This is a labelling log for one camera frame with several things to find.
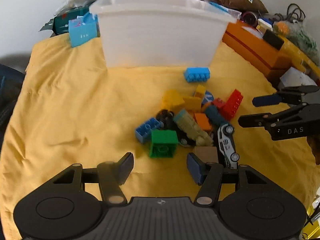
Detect wooden cube block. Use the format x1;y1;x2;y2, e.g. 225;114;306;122
193;146;219;163

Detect white toy car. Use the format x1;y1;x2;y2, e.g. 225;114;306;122
217;124;240;169

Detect green square brick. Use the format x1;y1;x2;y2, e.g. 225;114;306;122
149;129;178;158

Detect orange brick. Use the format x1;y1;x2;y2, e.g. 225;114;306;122
194;113;212;132

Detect dark teal toy car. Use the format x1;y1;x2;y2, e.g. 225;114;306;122
204;105;229;128

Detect beige toy truck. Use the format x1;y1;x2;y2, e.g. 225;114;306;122
173;109;213;146

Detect black toy car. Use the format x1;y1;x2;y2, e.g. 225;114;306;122
156;109;178;131

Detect red long brick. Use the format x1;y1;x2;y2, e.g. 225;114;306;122
220;89;244;121

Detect yellow large brick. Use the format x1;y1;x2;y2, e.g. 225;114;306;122
161;89;185;114

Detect light blue long brick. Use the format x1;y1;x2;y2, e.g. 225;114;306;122
184;67;210;83

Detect blue round airplane disc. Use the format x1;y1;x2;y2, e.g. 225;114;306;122
201;90;214;105

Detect yellow cloth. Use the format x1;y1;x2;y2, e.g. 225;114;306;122
1;35;319;239

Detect black small box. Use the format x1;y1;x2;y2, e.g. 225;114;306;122
263;29;284;50

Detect green mesh bag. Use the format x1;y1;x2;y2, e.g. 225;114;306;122
273;20;319;66

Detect orange cardboard box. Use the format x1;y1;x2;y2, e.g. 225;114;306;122
222;21;292;82

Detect small white carton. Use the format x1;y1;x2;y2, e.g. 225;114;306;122
256;18;273;34

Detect translucent plastic storage bin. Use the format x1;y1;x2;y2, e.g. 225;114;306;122
89;0;236;68

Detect light blue small box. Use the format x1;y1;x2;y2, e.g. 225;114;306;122
68;11;98;48

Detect dark green box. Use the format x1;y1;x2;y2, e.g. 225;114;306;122
40;6;89;35

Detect black cables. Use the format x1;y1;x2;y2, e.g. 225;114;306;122
273;3;307;23

